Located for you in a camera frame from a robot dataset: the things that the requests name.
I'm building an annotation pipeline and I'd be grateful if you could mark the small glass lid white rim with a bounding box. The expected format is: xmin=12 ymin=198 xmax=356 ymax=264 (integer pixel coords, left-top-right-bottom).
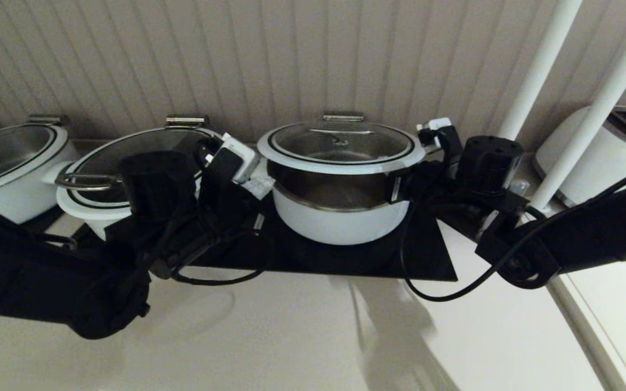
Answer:
xmin=257 ymin=121 xmax=428 ymax=175

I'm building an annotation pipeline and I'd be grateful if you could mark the small round white pot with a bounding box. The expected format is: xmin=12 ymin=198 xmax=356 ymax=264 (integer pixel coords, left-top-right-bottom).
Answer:
xmin=270 ymin=162 xmax=412 ymax=246

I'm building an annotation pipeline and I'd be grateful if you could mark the wide glass lid white rim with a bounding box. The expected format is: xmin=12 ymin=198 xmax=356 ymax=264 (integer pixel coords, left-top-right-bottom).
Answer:
xmin=57 ymin=126 xmax=221 ymax=220

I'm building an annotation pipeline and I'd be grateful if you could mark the left white pot with lid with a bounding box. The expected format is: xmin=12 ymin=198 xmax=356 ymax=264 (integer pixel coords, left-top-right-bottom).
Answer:
xmin=0 ymin=124 xmax=72 ymax=201

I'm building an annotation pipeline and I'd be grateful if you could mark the black glass cooktop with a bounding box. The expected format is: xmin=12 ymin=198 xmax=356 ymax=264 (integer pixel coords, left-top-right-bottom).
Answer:
xmin=20 ymin=206 xmax=83 ymax=245
xmin=74 ymin=185 xmax=458 ymax=282

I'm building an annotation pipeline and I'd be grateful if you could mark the white toaster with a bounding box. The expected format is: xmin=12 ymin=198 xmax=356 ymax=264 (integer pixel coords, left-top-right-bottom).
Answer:
xmin=533 ymin=106 xmax=626 ymax=207

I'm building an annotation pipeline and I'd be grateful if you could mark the white round pole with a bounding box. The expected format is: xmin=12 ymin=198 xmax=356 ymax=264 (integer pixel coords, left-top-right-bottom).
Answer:
xmin=528 ymin=0 xmax=626 ymax=213
xmin=497 ymin=0 xmax=584 ymax=143

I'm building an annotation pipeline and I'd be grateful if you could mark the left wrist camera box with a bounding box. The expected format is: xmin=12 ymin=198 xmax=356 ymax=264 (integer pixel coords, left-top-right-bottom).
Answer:
xmin=204 ymin=133 xmax=260 ymax=185

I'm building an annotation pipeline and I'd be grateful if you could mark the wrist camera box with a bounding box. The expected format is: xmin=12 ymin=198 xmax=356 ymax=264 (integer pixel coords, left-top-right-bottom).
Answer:
xmin=204 ymin=133 xmax=260 ymax=185
xmin=415 ymin=117 xmax=463 ymax=166

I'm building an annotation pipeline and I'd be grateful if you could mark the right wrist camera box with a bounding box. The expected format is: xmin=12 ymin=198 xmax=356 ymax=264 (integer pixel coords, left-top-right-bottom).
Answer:
xmin=415 ymin=117 xmax=463 ymax=166

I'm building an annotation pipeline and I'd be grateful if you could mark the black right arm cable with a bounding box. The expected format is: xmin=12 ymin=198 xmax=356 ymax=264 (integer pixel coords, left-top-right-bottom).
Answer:
xmin=400 ymin=157 xmax=626 ymax=302

